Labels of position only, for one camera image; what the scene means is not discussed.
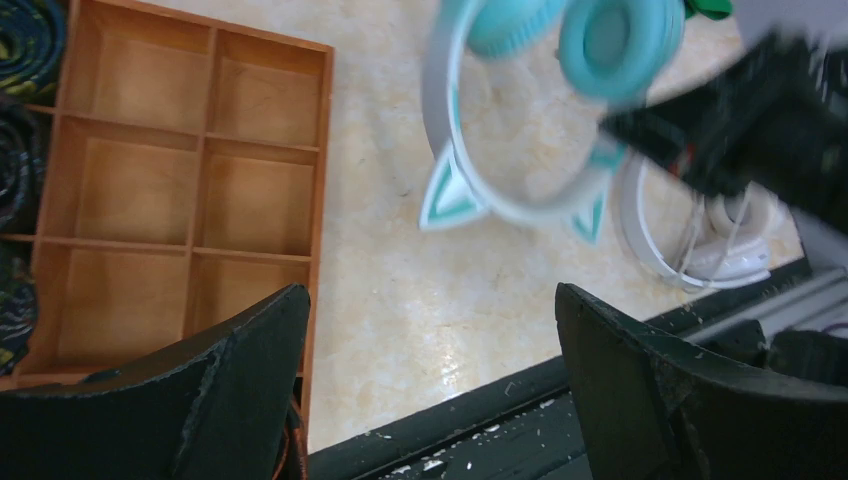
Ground dark green rolled item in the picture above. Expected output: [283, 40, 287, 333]
[1, 245, 39, 376]

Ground green cloth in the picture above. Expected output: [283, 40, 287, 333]
[683, 0, 734, 21]

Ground wooden compartment tray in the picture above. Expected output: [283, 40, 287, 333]
[0, 0, 335, 432]

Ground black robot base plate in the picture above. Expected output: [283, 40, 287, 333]
[307, 258, 848, 480]

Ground black yellow rolled item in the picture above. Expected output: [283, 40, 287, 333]
[1, 0, 68, 103]

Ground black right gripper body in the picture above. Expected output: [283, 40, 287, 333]
[599, 33, 847, 232]

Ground teal cat-ear headphones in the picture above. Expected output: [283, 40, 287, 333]
[418, 1, 686, 244]

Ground white headphones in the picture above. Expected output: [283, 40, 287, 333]
[619, 160, 788, 291]

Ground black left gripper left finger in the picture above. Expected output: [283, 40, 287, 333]
[1, 284, 310, 479]

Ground dark rolled item middle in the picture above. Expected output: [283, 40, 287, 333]
[1, 96, 51, 234]

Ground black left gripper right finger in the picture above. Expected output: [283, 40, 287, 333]
[555, 284, 847, 479]

